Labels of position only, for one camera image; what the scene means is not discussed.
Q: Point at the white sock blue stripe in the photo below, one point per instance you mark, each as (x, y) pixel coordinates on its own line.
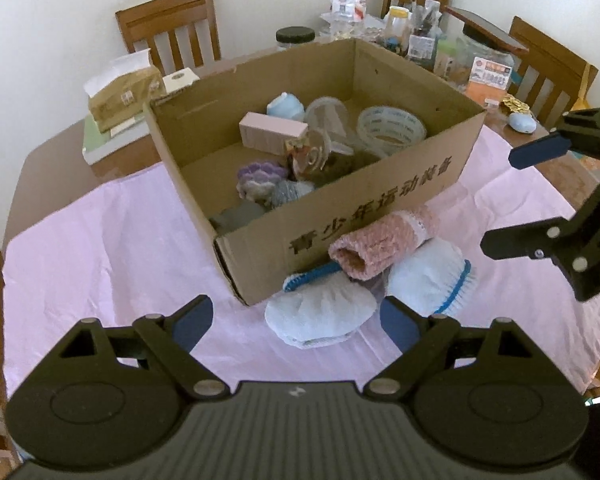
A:
(435, 279)

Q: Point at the pink knitted sock roll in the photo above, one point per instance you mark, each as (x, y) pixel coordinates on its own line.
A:
(364, 253)

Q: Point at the gold ornament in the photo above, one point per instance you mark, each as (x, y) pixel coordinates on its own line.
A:
(511, 105)

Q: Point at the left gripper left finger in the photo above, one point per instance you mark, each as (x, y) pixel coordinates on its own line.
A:
(170, 339)

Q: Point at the KASI pink white box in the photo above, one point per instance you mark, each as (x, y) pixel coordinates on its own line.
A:
(296, 153)

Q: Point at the long pink box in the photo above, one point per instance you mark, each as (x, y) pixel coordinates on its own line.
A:
(269, 134)

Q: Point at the pink tablecloth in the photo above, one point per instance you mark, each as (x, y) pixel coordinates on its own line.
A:
(128, 249)

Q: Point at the red bear toy car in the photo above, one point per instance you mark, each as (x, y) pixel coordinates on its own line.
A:
(314, 159)

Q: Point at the light blue pebble object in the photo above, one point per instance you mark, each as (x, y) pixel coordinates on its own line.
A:
(522, 122)

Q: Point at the clear tape roll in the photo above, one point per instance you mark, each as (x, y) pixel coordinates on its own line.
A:
(388, 130)

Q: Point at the blue grey knitted sock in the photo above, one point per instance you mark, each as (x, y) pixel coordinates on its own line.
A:
(288, 191)

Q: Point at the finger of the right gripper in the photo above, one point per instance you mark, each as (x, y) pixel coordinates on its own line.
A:
(535, 240)
(540, 150)

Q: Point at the brown cardboard box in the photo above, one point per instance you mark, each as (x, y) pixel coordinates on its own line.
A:
(196, 132)

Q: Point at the water bottle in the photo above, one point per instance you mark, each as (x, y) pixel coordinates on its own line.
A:
(346, 18)

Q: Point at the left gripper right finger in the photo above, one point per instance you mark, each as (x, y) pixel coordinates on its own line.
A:
(422, 343)

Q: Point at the orange label plastic container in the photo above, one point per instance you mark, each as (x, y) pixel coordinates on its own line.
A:
(480, 72)

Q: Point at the wooden chair back middle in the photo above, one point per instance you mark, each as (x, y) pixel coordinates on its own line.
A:
(146, 21)

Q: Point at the black lid glass jar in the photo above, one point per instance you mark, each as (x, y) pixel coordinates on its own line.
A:
(294, 36)

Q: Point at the clear jar with brown sock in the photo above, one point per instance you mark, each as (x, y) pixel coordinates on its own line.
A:
(338, 159)

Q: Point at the blue figurine toy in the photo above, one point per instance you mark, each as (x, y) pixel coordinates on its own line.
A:
(286, 106)

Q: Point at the purple crochet flower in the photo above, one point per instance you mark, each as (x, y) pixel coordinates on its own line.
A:
(257, 180)

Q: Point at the brown tablet lid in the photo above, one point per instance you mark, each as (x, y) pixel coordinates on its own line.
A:
(479, 29)

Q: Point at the clear pen holder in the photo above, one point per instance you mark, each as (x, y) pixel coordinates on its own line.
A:
(423, 33)

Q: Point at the tissue box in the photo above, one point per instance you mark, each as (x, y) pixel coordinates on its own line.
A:
(120, 91)

